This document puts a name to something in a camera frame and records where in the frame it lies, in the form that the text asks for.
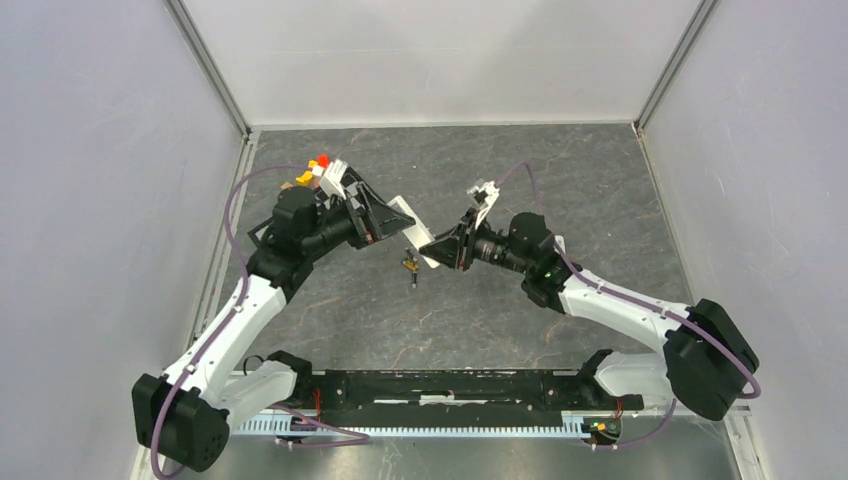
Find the white remote control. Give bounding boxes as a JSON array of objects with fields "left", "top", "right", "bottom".
[{"left": 388, "top": 195, "right": 440, "bottom": 269}]

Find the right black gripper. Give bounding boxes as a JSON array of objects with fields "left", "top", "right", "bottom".
[{"left": 419, "top": 208, "right": 531, "bottom": 276}]

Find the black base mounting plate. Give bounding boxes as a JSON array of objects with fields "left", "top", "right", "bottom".
[{"left": 285, "top": 369, "right": 644, "bottom": 428}]

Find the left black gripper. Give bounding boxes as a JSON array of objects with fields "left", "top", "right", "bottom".
[{"left": 302, "top": 182, "right": 415, "bottom": 254}]

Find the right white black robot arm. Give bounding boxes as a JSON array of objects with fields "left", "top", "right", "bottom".
[{"left": 420, "top": 211, "right": 761, "bottom": 421}]

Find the checkerboard calibration plate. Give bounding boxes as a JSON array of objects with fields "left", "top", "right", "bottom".
[{"left": 247, "top": 160, "right": 379, "bottom": 254}]

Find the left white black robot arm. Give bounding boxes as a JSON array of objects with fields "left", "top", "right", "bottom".
[{"left": 131, "top": 181, "right": 420, "bottom": 479}]

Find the white slotted cable duct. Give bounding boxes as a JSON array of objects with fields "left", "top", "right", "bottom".
[{"left": 232, "top": 410, "right": 621, "bottom": 440}]

